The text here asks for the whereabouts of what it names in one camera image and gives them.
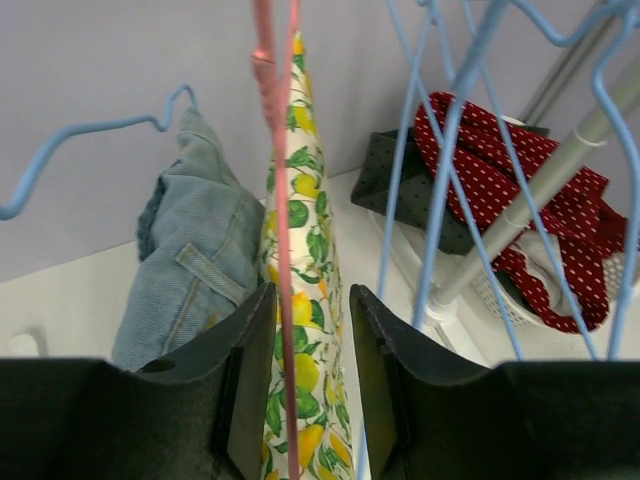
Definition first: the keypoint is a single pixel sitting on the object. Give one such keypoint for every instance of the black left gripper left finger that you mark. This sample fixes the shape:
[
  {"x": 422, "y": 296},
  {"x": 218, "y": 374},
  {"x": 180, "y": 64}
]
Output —
[{"x": 195, "y": 413}]

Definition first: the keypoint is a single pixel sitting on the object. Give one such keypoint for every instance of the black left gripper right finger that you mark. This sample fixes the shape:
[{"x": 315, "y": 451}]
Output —
[{"x": 430, "y": 413}]

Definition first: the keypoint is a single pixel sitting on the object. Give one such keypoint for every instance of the light blue denim skirt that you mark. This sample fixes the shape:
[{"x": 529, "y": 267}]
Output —
[{"x": 197, "y": 239}]

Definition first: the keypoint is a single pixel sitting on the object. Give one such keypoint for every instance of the lemon print skirt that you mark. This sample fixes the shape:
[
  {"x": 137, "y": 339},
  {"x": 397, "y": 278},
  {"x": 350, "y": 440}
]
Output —
[{"x": 323, "y": 422}]

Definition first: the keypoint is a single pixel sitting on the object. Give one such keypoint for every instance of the dark green dotted skirt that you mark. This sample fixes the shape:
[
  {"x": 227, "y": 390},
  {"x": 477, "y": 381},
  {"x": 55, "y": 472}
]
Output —
[{"x": 480, "y": 161}]

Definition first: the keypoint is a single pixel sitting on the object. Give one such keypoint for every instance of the pink wire hanger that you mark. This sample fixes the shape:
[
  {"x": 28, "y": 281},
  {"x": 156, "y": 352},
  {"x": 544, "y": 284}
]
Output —
[{"x": 274, "y": 89}]

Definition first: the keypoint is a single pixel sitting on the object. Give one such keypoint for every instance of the white skirt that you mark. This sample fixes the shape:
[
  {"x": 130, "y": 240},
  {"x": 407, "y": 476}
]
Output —
[{"x": 547, "y": 289}]

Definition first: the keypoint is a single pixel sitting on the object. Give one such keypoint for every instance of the white perforated plastic basket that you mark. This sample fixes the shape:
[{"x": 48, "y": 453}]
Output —
[{"x": 520, "y": 313}]

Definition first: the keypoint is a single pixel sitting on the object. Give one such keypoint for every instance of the metal clothes rack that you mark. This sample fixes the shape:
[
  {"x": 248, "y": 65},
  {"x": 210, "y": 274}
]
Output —
[{"x": 591, "y": 131}]

